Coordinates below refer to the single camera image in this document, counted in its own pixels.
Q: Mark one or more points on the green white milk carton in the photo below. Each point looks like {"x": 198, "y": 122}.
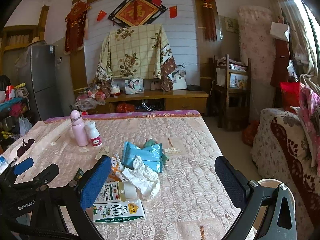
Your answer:
{"x": 119, "y": 212}

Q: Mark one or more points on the pink covered standing appliance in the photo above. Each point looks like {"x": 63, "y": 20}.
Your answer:
{"x": 258, "y": 47}

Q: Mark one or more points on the grey refrigerator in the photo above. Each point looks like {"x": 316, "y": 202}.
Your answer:
{"x": 36, "y": 68}

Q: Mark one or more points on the white tissue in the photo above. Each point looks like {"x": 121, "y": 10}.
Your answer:
{"x": 143, "y": 178}

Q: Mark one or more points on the white pill bottle red label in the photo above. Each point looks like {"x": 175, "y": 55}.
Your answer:
{"x": 93, "y": 134}

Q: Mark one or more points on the blue plastic wrapper pack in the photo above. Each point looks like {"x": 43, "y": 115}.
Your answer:
{"x": 151, "y": 156}

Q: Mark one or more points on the wooden tv cabinet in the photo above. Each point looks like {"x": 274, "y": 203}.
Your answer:
{"x": 171, "y": 101}

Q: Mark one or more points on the red plastic bag on floor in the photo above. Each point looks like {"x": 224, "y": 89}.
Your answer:
{"x": 249, "y": 133}

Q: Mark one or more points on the green cloth rag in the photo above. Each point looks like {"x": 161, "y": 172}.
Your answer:
{"x": 151, "y": 142}

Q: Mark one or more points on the pink thermos bottle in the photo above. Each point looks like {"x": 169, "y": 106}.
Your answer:
{"x": 78, "y": 127}

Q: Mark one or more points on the diamond fu wall decoration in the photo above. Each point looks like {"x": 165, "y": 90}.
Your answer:
{"x": 133, "y": 13}

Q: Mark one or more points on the red chinese knot right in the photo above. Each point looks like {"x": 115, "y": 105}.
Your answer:
{"x": 208, "y": 20}

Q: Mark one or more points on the wooden chair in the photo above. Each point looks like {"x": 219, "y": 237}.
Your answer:
{"x": 231, "y": 89}

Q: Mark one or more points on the small white drink carton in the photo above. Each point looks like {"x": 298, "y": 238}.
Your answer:
{"x": 116, "y": 191}

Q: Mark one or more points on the red chinese knot left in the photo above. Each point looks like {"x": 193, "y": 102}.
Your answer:
{"x": 76, "y": 27}

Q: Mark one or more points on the framed couple photo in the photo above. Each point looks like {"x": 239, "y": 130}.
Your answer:
{"x": 134, "y": 86}

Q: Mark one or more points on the red chinese knot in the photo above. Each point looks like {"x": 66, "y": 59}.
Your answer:
{"x": 76, "y": 27}
{"x": 208, "y": 20}

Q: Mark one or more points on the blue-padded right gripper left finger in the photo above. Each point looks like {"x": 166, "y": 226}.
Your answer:
{"x": 77, "y": 199}

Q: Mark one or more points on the floral covered sofa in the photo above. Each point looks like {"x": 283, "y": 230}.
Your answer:
{"x": 281, "y": 151}

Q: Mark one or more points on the pink floral blanket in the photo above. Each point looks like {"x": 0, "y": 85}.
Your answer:
{"x": 308, "y": 113}

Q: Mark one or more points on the red cushion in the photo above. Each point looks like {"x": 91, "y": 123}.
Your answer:
{"x": 290, "y": 95}

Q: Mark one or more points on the white round trash bin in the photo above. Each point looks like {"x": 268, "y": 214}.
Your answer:
{"x": 270, "y": 183}

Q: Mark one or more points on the orange white snack bag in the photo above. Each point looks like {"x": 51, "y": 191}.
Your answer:
{"x": 116, "y": 170}

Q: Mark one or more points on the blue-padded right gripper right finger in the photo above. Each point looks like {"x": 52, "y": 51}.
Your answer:
{"x": 274, "y": 207}

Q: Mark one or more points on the wedding photo frame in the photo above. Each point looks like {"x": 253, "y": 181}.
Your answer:
{"x": 178, "y": 79}

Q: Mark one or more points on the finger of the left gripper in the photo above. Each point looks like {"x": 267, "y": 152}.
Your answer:
{"x": 19, "y": 168}
{"x": 44, "y": 177}

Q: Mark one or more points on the floral cloth covered television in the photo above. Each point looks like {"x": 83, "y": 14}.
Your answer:
{"x": 137, "y": 52}

